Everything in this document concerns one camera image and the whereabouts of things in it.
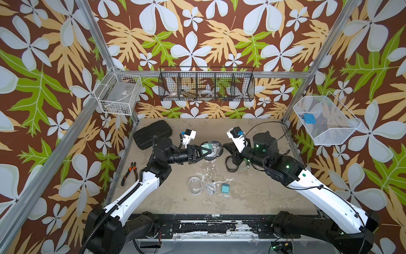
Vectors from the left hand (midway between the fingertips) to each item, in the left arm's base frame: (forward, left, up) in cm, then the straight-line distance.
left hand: (211, 153), depth 64 cm
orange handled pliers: (+9, +45, -31) cm, 55 cm away
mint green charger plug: (+2, +1, +1) cm, 3 cm away
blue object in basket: (+26, -55, -6) cm, 61 cm away
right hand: (+4, -6, +1) cm, 7 cm away
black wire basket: (+52, +1, -1) cm, 52 cm away
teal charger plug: (-4, -10, -31) cm, 33 cm away
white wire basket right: (+22, -62, -4) cm, 66 cm away
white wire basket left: (+36, +50, +3) cm, 61 cm away
